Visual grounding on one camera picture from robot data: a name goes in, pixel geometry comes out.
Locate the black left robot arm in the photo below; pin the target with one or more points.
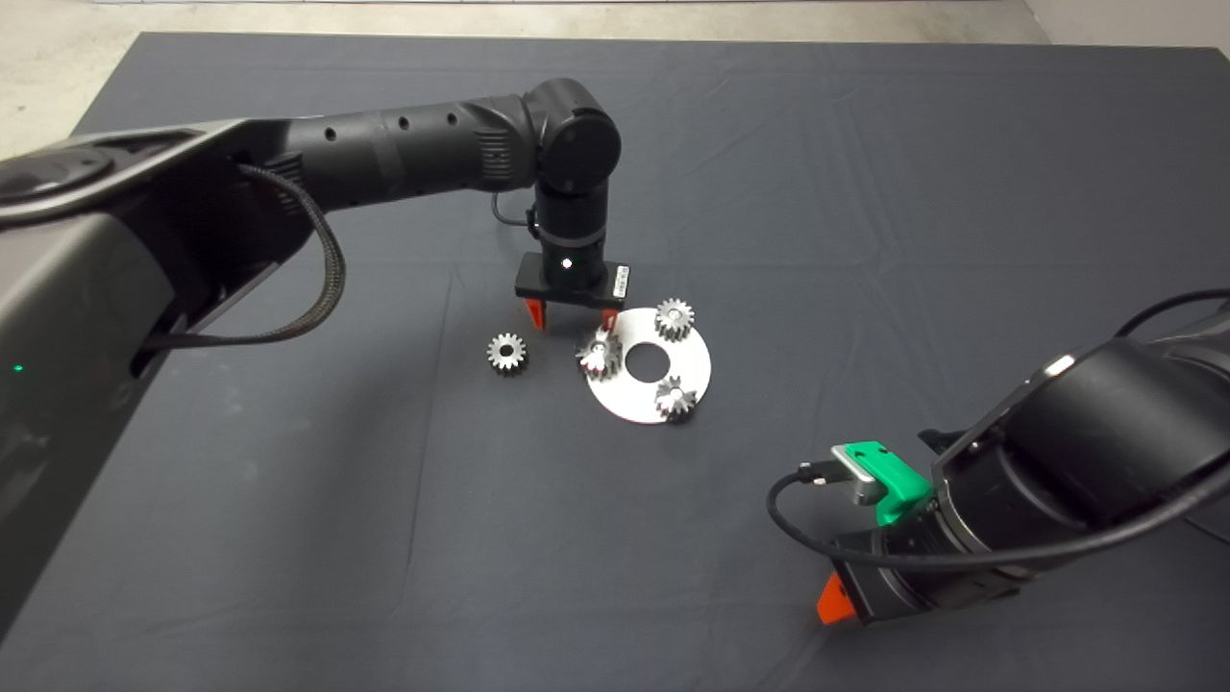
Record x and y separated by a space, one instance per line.
404 144

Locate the dark grey table cloth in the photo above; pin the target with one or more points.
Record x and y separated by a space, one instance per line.
865 192

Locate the large steel gear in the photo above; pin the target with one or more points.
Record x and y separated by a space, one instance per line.
598 358

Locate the green right camera mount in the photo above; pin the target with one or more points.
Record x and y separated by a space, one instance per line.
898 490

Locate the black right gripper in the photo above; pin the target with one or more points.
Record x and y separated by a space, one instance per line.
894 577

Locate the round metal plate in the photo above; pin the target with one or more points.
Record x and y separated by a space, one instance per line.
625 399

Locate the small steel gear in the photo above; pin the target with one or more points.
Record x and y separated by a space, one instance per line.
677 406
517 361
675 327

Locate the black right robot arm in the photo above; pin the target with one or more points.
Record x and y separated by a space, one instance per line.
1105 452

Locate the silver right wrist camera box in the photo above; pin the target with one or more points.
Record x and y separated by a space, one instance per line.
860 476

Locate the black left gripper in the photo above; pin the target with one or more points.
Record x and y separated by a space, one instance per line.
572 281

